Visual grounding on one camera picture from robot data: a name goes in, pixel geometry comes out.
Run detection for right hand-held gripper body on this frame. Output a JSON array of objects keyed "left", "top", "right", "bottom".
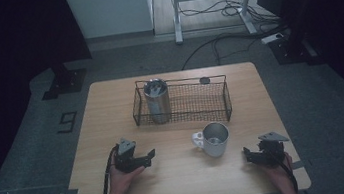
[{"left": 248, "top": 129, "right": 294, "bottom": 170}]

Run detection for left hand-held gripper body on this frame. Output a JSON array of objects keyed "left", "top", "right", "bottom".
[{"left": 110, "top": 134, "right": 147, "bottom": 176}]

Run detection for white mug with steel interior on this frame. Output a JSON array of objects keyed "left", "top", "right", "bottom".
[{"left": 190, "top": 120, "right": 233, "bottom": 162}]

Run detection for tall stainless steel tumbler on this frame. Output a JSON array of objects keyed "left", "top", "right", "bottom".
[{"left": 142, "top": 76, "right": 174, "bottom": 126}]

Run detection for black wire mesh basket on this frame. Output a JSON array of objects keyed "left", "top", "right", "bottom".
[{"left": 128, "top": 68, "right": 235, "bottom": 135}]

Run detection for person's right hand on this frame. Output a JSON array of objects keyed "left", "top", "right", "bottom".
[{"left": 260, "top": 151, "right": 298, "bottom": 191}]

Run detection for grey tape piece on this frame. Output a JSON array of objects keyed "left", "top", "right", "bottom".
[
  {"left": 291, "top": 159, "right": 305, "bottom": 171},
  {"left": 57, "top": 187, "right": 80, "bottom": 194}
]

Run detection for black stand base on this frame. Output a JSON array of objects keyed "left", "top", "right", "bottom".
[
  {"left": 267, "top": 32, "right": 321, "bottom": 69},
  {"left": 37, "top": 59, "right": 91, "bottom": 102}
]

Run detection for white power strip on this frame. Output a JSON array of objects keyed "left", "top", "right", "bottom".
[{"left": 259, "top": 31, "right": 287, "bottom": 46}]

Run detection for white cabinet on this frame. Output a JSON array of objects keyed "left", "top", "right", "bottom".
[{"left": 62, "top": 0, "right": 157, "bottom": 43}]

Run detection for right hand-held gripper black cable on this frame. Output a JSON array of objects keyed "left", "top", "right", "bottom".
[{"left": 268, "top": 146, "right": 301, "bottom": 194}]

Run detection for hand-held gripper black cable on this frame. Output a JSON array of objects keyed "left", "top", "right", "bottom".
[
  {"left": 91, "top": 145, "right": 125, "bottom": 194},
  {"left": 268, "top": 146, "right": 301, "bottom": 194}
]

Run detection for left hand-held gripper black cable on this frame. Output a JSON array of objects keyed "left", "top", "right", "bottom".
[{"left": 91, "top": 145, "right": 125, "bottom": 194}]

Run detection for black floor cables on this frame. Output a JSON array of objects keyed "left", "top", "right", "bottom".
[{"left": 172, "top": 0, "right": 294, "bottom": 72}]

